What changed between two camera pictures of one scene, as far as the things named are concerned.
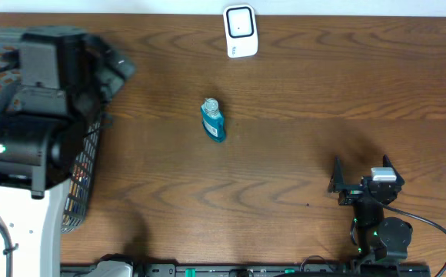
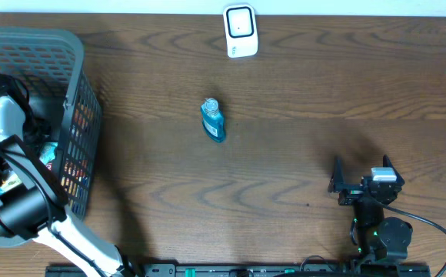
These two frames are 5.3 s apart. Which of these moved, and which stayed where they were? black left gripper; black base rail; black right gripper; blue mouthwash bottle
Moved: black left gripper
Stayed: blue mouthwash bottle; black base rail; black right gripper
